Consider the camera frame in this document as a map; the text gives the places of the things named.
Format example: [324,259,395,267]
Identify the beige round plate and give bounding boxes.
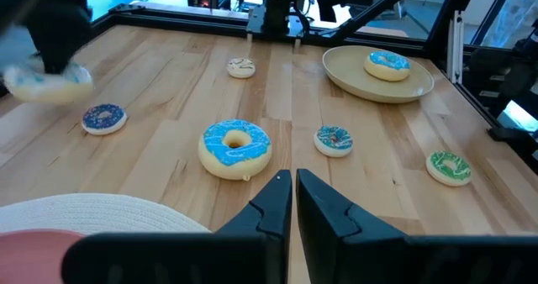
[321,45,435,105]

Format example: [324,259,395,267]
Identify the small green iced donut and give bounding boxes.
[425,150,473,187]

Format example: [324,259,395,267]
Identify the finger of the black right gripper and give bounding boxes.
[27,8,60,75]
[58,6,94,73]

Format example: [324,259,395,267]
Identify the small teal sprinkled donut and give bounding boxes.
[313,125,354,159]

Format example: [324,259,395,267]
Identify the large white donut blue sprinkles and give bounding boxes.
[2,60,96,105]

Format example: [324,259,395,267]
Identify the small dark blue donut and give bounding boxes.
[81,103,129,136]

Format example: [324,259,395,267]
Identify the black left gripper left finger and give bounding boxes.
[61,169,293,284]

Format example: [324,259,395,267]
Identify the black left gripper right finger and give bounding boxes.
[295,168,538,284]

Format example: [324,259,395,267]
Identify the large blue iced donut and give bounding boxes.
[363,50,411,83]
[197,118,273,182]

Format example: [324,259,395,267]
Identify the pink round plate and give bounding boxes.
[0,228,85,284]

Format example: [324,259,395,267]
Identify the black mounting bracket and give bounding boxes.
[487,126,538,143]

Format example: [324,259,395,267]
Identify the small white donut brown stripes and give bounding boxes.
[226,57,256,80]

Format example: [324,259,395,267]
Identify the silver metal bracket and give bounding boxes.
[446,9,465,85]

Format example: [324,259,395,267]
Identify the white woven round placemat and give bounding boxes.
[0,192,211,237]

